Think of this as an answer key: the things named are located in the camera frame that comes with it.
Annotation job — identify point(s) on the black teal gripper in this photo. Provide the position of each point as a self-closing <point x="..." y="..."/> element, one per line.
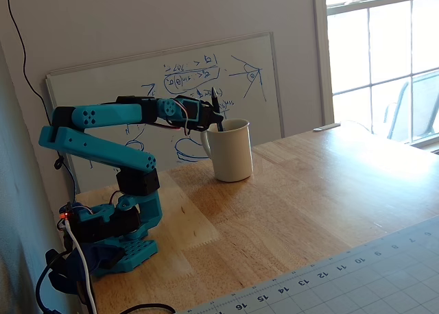
<point x="206" y="116"/>

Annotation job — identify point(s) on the black silver pen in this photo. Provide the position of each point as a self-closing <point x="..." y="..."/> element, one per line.
<point x="216" y="103"/>

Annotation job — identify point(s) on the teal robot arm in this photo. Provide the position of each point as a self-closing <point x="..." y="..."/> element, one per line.
<point x="103" y="146"/>

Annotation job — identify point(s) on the white ceramic mug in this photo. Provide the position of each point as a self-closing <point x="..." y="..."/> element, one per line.
<point x="231" y="156"/>

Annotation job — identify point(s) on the small white flat strip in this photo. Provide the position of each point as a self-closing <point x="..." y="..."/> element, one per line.
<point x="326" y="127"/>

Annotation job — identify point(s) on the whiteboard with blue writing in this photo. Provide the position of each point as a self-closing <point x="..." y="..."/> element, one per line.
<point x="103" y="84"/>

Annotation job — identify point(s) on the blue table clamp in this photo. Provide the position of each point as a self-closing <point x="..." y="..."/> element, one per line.
<point x="96" y="259"/>

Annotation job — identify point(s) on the outdoor patio chair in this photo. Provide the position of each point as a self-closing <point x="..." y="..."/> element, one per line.
<point x="422" y="105"/>

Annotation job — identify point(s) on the grey gridded cutting mat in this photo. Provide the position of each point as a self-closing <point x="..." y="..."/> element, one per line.
<point x="360" y="279"/>

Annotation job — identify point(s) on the white window frame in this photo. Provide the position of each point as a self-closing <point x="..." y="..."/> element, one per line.
<point x="322" y="53"/>

